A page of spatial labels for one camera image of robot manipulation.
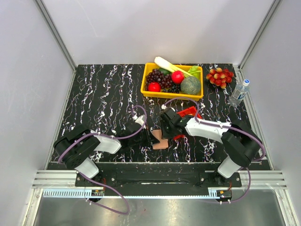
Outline green cantaloupe melon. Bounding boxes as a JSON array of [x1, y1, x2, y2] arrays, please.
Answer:
[[181, 76, 201, 95]]

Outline white leek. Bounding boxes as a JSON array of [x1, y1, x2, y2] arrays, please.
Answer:
[[154, 56, 192, 77]]

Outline dark blueberry bunch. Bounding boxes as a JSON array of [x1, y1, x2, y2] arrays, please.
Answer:
[[161, 84, 181, 94]]

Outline red plastic bin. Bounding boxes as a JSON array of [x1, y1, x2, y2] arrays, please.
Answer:
[[173, 106, 197, 141]]

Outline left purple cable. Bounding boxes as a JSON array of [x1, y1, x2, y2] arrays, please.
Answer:
[[57, 105, 148, 215]]

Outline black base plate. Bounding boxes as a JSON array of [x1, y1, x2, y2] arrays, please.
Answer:
[[75, 170, 243, 189]]

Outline clear water bottle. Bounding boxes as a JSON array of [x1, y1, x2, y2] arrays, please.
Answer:
[[228, 79, 250, 107]]

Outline pink leather card holder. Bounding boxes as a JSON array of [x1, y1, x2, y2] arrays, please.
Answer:
[[152, 129, 168, 150]]

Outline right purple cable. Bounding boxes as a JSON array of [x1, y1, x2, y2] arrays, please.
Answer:
[[163, 97, 266, 204]]

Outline red apple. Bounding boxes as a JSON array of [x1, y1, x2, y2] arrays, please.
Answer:
[[171, 71, 185, 84]]

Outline red lychee bunch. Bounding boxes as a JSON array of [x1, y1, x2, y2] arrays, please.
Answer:
[[206, 67, 234, 89]]

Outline green lettuce leaf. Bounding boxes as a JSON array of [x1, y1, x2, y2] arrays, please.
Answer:
[[188, 65, 201, 79]]

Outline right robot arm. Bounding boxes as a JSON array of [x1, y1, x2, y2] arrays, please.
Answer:
[[160, 107, 264, 186]]

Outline purple grape bunch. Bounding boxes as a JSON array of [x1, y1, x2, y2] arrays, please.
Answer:
[[144, 68, 174, 91]]

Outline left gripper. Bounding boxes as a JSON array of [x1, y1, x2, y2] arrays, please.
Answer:
[[129, 126, 160, 147]]

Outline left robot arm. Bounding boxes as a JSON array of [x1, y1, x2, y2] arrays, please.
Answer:
[[54, 115, 149, 186]]

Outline purple cable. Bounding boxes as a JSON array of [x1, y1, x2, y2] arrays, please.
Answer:
[[57, 105, 148, 215], [163, 97, 266, 204]]

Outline red tomato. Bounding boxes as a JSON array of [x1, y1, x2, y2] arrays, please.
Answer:
[[147, 82, 161, 92]]

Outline yellow plastic tray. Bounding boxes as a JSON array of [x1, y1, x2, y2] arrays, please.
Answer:
[[141, 63, 204, 101]]

